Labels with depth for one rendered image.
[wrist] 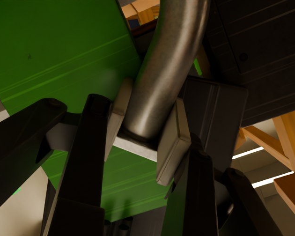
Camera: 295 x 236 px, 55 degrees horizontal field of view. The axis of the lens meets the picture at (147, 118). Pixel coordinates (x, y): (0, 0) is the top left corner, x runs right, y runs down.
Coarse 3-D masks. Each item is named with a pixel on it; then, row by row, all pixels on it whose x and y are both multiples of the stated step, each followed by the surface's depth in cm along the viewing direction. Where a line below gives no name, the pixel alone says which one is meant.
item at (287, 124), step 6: (288, 114) 92; (294, 114) 92; (276, 120) 100; (282, 120) 93; (288, 120) 93; (294, 120) 92; (282, 126) 95; (288, 126) 93; (294, 126) 93; (282, 132) 98; (288, 132) 93; (294, 132) 93; (282, 138) 101; (288, 138) 94; (294, 138) 93; (288, 144) 96; (294, 144) 93; (288, 150) 99; (294, 150) 94; (288, 156) 102; (294, 156) 94; (294, 162) 97; (294, 168) 100
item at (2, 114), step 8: (144, 24) 32; (152, 24) 31; (136, 32) 32; (144, 32) 32; (152, 32) 31; (136, 40) 32; (144, 40) 32; (144, 48) 32; (144, 56) 35; (0, 104) 35; (0, 112) 36; (0, 120) 45
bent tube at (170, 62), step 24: (168, 0) 16; (192, 0) 16; (168, 24) 16; (192, 24) 16; (168, 48) 17; (192, 48) 17; (144, 72) 18; (168, 72) 17; (144, 96) 18; (168, 96) 18; (144, 120) 18; (120, 144) 18; (144, 144) 19
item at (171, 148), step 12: (180, 108) 18; (168, 120) 19; (180, 120) 16; (168, 132) 17; (180, 132) 14; (168, 144) 16; (180, 144) 14; (168, 156) 14; (180, 156) 14; (156, 168) 16; (168, 168) 15; (156, 180) 15; (168, 180) 15
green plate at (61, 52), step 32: (0, 0) 19; (32, 0) 19; (64, 0) 19; (96, 0) 19; (0, 32) 20; (32, 32) 20; (64, 32) 20; (96, 32) 20; (128, 32) 20; (0, 64) 21; (32, 64) 21; (64, 64) 21; (96, 64) 21; (128, 64) 20; (0, 96) 22; (32, 96) 22; (64, 96) 22; (64, 160) 24; (128, 160) 23; (128, 192) 25; (160, 192) 24
